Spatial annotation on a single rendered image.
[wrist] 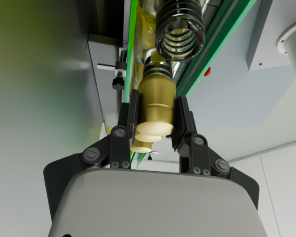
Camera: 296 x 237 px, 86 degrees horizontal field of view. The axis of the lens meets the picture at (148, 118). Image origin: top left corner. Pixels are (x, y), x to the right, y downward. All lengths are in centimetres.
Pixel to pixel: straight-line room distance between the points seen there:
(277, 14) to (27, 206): 60
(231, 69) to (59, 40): 63
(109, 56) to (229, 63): 45
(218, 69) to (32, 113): 66
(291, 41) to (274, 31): 5
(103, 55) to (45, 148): 32
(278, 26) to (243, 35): 10
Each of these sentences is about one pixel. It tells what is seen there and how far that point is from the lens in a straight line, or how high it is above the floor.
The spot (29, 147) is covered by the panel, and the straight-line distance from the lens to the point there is 20.
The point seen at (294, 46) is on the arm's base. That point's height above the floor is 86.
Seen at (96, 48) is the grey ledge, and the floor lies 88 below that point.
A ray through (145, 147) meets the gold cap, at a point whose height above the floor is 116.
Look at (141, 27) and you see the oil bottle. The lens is 17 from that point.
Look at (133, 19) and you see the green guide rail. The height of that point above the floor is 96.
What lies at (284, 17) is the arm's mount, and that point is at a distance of 57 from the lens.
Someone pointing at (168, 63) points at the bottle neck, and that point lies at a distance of 16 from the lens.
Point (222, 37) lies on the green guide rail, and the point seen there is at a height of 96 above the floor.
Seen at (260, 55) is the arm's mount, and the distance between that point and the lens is 65.
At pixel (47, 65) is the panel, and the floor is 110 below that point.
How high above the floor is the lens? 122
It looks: 26 degrees down
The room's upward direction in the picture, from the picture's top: 177 degrees counter-clockwise
